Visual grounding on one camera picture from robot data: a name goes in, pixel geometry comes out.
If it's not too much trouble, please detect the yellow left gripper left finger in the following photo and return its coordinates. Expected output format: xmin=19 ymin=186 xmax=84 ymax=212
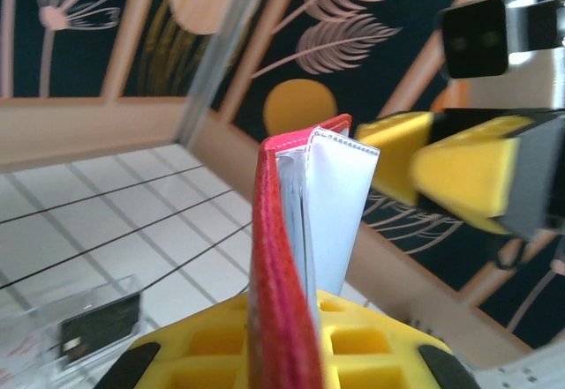
xmin=94 ymin=292 xmax=257 ymax=389

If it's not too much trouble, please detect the translucent card with red print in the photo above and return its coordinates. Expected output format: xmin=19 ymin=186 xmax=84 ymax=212
xmin=2 ymin=335 xmax=45 ymax=363

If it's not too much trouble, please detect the aluminium frame post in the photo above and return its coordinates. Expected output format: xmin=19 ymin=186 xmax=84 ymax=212
xmin=177 ymin=0 xmax=274 ymax=148

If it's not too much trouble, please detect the black credit card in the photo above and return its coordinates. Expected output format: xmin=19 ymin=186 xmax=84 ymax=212
xmin=58 ymin=292 xmax=143 ymax=367

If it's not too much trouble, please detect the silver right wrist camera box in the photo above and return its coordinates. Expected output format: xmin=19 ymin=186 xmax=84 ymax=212
xmin=434 ymin=0 xmax=565 ymax=112

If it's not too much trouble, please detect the clear plastic tray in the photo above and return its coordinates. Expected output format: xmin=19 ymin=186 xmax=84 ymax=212
xmin=0 ymin=273 xmax=149 ymax=389

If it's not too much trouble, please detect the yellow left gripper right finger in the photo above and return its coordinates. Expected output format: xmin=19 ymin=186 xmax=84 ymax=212
xmin=315 ymin=288 xmax=481 ymax=389

